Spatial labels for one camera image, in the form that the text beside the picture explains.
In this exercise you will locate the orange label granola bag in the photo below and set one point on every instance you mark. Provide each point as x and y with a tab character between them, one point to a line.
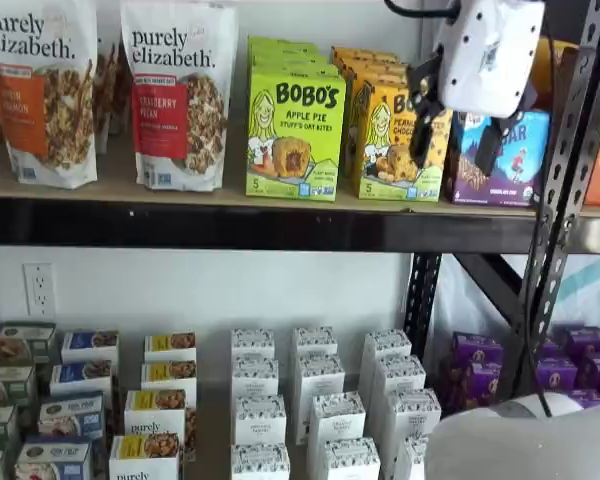
45	100

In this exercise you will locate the white organic pantry box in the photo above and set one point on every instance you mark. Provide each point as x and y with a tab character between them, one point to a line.
387	345
260	420
351	460
255	377
252	342
336	420
399	375
315	340
260	462
412	415
320	377
411	460

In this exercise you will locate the translucent plastic sheet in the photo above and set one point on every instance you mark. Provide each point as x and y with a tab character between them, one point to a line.
595	290

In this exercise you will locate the white wall power outlet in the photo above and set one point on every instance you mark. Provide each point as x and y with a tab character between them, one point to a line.
39	289

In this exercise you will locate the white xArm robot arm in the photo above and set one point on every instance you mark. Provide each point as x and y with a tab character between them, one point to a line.
505	445

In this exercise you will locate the white patterned small boxes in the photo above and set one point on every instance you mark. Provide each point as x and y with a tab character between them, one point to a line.
212	425

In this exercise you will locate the yellow label granola box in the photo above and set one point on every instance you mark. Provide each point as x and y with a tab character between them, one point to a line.
155	412
170	345
145	457
169	375

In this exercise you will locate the green Bobo's apple pie box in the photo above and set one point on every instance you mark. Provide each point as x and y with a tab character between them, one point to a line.
295	135
290	67
285	55
280	42

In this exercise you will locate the red label granola bag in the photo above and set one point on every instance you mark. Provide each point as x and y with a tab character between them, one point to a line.
180	100

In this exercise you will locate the blue purple ZBar box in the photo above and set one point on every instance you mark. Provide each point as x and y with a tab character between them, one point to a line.
510	175

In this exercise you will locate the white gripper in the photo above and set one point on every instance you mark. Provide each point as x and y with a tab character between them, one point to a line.
490	55

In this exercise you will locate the yellow Bobo's peanut butter box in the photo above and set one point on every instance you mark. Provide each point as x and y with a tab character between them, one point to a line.
390	145
370	64
375	77
360	52

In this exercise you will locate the blue label food box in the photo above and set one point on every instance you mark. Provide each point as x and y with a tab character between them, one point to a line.
52	460
80	375
90	345
70	415

